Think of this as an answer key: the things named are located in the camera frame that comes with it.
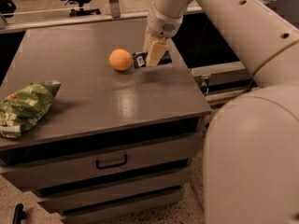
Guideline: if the green chip bag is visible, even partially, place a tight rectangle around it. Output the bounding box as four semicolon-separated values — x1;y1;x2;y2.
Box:
0;80;61;139

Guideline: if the grey metal railing frame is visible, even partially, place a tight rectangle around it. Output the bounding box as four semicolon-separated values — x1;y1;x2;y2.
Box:
0;0;299;35

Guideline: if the grey drawer cabinet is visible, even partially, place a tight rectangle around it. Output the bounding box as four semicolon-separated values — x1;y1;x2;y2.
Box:
0;19;210;224

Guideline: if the black cylinder on floor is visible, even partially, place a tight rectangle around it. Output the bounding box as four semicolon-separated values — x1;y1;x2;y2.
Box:
12;203;26;224

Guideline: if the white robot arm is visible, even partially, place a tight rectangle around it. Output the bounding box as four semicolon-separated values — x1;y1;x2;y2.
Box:
144;0;299;224

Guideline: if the orange fruit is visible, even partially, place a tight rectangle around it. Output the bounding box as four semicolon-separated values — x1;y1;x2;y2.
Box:
109;49;133;71

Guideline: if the black drawer handle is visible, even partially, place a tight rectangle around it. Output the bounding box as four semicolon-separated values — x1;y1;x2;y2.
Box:
95;154;128;170

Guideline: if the blue rxbar blueberry wrapper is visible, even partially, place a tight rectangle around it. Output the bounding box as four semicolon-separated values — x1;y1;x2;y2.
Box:
132;50;172;69

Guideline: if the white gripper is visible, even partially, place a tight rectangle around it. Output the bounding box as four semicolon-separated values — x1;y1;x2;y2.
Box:
143;3;183;67

